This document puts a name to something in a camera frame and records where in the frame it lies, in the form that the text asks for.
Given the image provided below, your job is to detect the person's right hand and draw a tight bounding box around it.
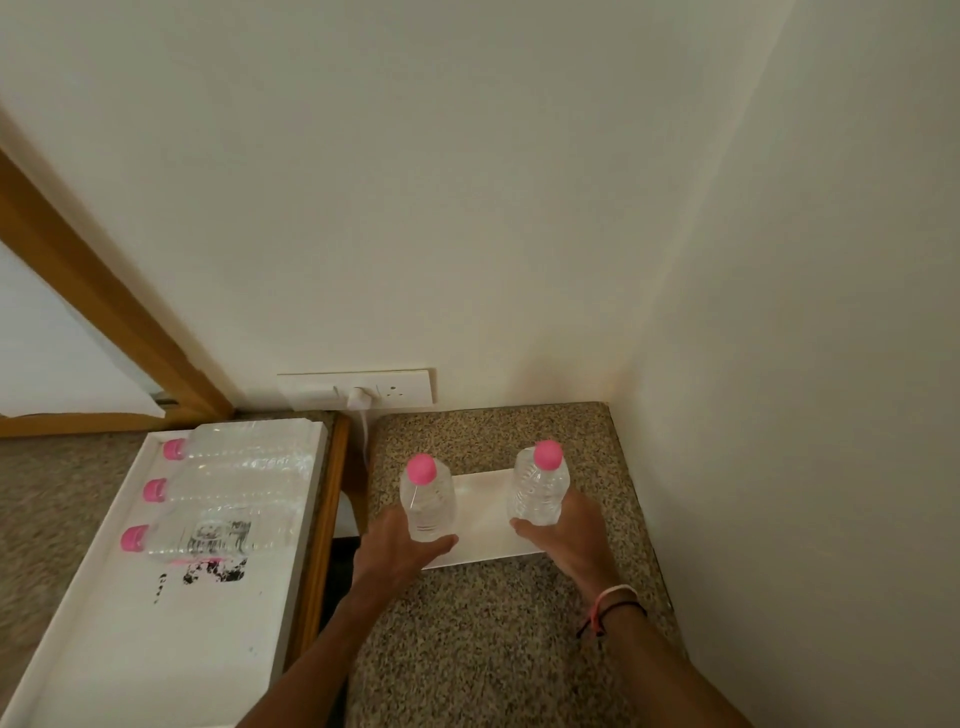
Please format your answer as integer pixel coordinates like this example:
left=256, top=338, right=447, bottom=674
left=510, top=491, right=621, bottom=594

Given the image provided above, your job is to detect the person's left hand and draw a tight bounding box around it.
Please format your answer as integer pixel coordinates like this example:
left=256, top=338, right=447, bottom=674
left=353, top=504, right=459, bottom=589

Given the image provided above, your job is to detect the clear pink-capped water bottle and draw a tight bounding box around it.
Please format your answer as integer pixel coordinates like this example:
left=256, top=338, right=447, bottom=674
left=142, top=463, right=310, bottom=505
left=399, top=453, right=457, bottom=543
left=120, top=505, right=301, bottom=564
left=507, top=440, right=571, bottom=526
left=162, top=424, right=316, bottom=462

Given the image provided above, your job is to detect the person's left forearm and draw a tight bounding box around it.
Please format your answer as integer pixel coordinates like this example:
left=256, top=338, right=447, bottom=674
left=235, top=573, right=410, bottom=728

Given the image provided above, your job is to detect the person's right forearm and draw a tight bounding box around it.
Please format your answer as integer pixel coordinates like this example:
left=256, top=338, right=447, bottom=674
left=594, top=600, right=753, bottom=728

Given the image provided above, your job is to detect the white rectangular tray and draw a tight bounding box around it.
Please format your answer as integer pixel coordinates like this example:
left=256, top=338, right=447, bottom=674
left=408, top=471, right=549, bottom=571

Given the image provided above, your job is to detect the white and pink wristband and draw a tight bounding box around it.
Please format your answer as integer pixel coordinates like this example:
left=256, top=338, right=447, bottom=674
left=589, top=584, right=640, bottom=624

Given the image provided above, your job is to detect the large white tray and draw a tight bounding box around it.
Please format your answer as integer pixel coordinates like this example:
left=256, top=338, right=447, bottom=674
left=0, top=420, right=329, bottom=728

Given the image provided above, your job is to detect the black cord bracelet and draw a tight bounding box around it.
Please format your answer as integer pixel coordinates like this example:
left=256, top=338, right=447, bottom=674
left=576, top=601, right=648, bottom=641

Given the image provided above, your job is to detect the white wall socket panel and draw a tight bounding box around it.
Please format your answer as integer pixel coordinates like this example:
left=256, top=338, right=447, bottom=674
left=276, top=368, right=438, bottom=411

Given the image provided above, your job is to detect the wooden frame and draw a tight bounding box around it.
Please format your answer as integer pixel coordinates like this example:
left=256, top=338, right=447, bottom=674
left=0, top=146, right=236, bottom=440

